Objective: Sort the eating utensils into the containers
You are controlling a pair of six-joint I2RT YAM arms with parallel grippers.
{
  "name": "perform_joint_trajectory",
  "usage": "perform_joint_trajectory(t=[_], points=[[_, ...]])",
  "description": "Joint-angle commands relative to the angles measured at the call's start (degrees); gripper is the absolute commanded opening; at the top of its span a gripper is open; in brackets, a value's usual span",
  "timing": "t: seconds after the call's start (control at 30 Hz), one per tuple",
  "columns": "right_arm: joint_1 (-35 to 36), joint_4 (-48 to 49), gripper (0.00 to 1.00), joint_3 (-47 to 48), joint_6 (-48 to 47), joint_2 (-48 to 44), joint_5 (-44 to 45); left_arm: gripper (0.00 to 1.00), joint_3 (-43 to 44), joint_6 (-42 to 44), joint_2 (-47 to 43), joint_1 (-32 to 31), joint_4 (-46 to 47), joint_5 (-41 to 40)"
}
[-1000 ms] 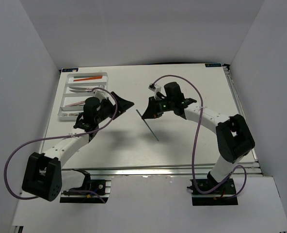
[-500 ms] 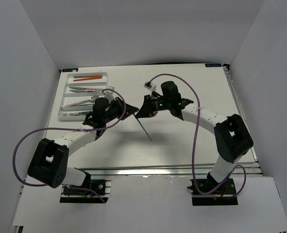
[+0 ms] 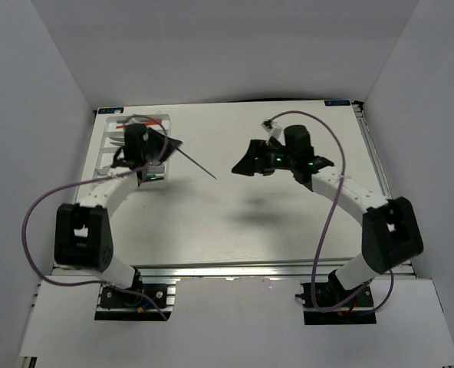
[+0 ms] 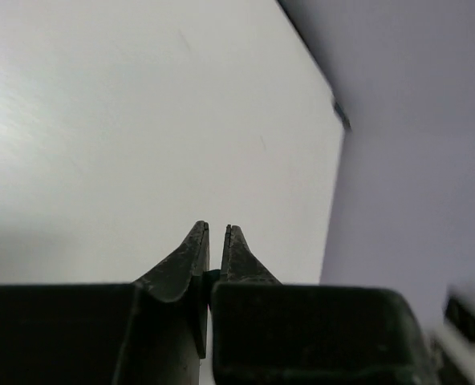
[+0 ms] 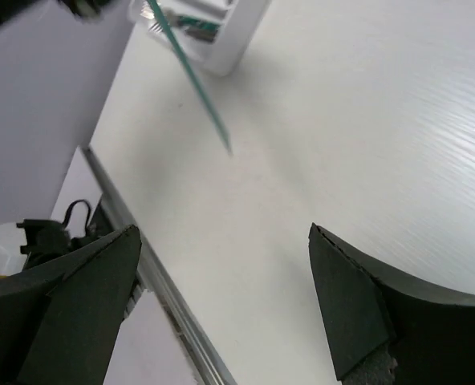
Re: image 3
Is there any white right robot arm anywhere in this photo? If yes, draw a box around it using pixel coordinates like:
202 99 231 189
232 124 424 308

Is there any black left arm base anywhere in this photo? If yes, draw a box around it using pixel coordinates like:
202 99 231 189
94 281 176 322

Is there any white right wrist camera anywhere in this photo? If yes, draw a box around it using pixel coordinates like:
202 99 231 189
261 120 283 143

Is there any aluminium table frame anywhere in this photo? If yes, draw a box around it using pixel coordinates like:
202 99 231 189
21 100 426 367

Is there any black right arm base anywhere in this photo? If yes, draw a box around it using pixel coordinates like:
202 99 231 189
294 279 377 327

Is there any green handled fork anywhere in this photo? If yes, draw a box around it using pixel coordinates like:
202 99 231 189
143 174 164 182

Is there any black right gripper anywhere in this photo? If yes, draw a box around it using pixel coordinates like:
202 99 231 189
232 140 297 177

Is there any teal chopstick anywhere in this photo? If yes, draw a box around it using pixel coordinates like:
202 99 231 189
176 148 217 180

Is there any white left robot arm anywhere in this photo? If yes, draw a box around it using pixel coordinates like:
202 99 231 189
54 123 183 306

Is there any white cutlery tray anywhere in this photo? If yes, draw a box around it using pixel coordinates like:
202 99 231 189
94 115 172 190

